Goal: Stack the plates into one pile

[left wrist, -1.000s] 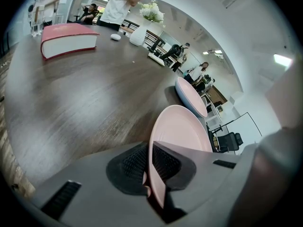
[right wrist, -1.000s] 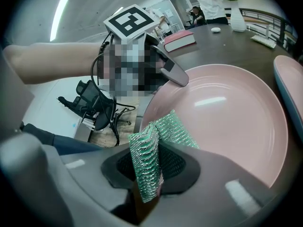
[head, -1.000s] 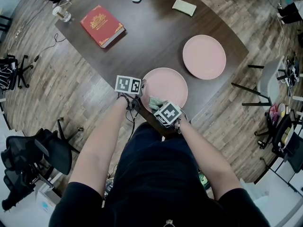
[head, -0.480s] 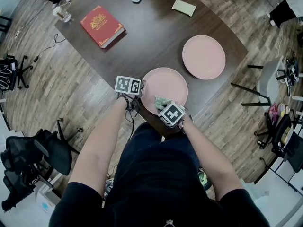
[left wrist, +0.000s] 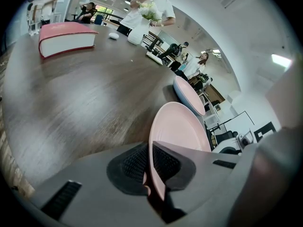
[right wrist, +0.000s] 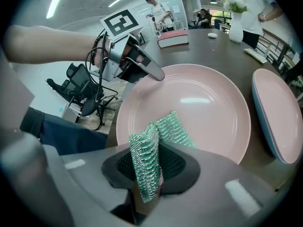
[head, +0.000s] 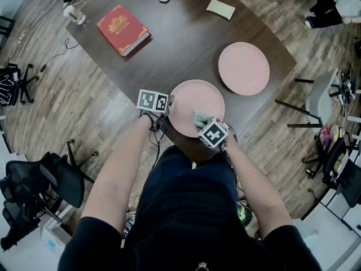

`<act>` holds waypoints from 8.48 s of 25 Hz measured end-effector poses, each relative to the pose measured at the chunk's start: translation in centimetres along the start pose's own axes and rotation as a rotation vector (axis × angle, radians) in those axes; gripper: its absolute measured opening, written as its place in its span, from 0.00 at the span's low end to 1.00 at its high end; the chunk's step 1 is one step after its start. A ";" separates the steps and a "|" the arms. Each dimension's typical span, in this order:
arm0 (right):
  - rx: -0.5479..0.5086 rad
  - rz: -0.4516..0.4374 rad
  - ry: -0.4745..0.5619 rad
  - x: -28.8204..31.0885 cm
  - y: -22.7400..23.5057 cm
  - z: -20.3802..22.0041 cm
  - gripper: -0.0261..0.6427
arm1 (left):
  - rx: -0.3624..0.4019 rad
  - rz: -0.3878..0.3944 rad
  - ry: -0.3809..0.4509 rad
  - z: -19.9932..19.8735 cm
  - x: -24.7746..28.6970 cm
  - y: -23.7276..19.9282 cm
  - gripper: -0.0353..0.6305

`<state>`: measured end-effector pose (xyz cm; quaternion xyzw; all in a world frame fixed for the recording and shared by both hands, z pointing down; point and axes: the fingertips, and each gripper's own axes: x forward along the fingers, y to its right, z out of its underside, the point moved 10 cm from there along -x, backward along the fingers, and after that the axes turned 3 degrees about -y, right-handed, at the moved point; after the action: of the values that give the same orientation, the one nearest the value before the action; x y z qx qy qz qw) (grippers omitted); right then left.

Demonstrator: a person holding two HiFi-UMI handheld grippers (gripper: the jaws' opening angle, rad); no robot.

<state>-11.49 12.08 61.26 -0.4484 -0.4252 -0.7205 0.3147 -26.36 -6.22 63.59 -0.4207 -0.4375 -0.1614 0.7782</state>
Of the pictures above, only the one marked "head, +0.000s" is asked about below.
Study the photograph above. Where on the small metal buckle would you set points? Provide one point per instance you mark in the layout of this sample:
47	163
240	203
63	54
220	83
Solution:
202	266

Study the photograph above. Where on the black office chair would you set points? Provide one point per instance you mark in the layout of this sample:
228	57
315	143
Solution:
65	179
25	83

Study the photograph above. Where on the pink plate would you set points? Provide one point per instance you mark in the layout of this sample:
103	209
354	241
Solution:
244	69
194	97

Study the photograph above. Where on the white desk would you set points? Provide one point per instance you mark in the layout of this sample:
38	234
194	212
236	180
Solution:
53	241

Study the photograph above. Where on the person's right forearm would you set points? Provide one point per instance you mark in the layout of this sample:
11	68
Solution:
256	190

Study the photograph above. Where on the person's black clothing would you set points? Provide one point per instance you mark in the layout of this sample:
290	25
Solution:
186	216

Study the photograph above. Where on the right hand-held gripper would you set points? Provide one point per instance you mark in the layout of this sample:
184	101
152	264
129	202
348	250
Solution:
213	134

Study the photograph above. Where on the black backpack white stripes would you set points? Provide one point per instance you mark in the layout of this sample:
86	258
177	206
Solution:
5	86

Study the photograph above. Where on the green patterned sponge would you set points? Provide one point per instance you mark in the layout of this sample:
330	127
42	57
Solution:
201	116

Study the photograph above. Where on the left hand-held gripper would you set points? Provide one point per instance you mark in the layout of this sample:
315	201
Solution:
148	100

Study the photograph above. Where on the black bag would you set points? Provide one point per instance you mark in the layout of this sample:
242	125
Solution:
341	168

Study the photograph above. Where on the yellow green sponge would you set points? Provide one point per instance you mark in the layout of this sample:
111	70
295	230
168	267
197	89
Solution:
220	8

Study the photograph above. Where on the pink bag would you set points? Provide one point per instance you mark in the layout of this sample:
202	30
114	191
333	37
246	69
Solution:
325	135

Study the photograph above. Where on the person's left forearm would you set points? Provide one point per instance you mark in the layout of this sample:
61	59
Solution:
118	179

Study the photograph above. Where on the clear glass cup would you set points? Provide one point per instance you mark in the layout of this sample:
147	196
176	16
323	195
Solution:
74	15

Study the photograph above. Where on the red hardcover book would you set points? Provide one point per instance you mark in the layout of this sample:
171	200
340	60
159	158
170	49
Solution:
121	28

